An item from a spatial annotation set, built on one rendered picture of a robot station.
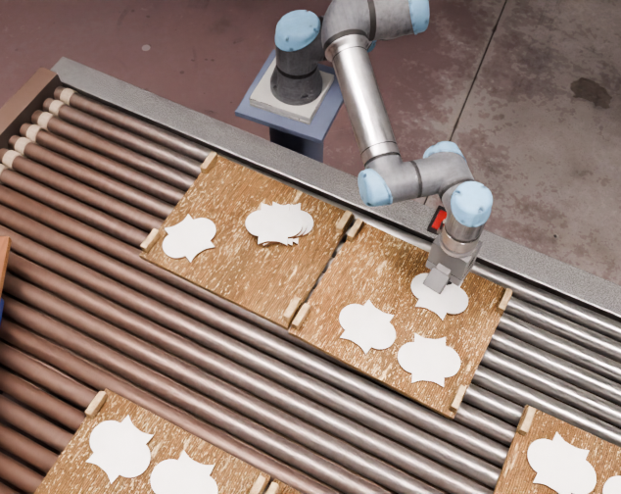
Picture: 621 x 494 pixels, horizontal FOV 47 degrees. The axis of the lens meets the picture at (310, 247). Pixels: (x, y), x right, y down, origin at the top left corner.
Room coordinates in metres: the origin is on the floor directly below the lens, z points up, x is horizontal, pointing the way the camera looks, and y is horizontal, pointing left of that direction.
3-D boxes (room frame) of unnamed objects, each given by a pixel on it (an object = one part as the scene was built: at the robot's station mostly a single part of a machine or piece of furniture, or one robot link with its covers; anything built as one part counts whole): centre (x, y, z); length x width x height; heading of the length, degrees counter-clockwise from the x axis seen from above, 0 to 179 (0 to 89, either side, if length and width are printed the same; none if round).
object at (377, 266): (0.72, -0.22, 0.93); 0.41 x 0.35 x 0.02; 61
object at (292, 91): (1.45, 0.05, 0.95); 0.15 x 0.15 x 0.10
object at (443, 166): (0.86, -0.26, 1.29); 0.11 x 0.11 x 0.08; 16
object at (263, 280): (0.92, 0.15, 0.93); 0.41 x 0.35 x 0.02; 63
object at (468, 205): (0.77, -0.30, 1.29); 0.09 x 0.08 x 0.11; 16
